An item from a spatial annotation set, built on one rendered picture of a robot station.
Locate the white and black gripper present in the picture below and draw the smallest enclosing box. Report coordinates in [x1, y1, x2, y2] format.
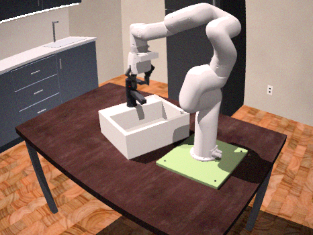
[125, 52, 155, 89]

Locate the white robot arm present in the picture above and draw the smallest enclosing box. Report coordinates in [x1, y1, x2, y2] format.
[130, 3, 241, 162]

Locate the white rectangular sink basin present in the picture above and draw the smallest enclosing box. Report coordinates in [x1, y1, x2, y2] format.
[99, 95, 189, 160]

